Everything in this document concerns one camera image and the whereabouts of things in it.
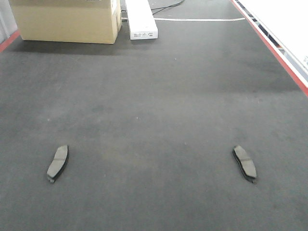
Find dark brake pad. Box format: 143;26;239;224
46;145;69;183
232;145;257;184

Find cardboard box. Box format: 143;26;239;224
9;0;122;44

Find long white box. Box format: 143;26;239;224
125;0;158;40

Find white board panel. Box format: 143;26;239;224
232;0;308;94

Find black cables bundle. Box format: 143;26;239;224
149;0;186;15

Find white cable on belt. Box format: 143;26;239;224
154;17;246;22

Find black conveyor belt mat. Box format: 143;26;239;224
0;0;308;231

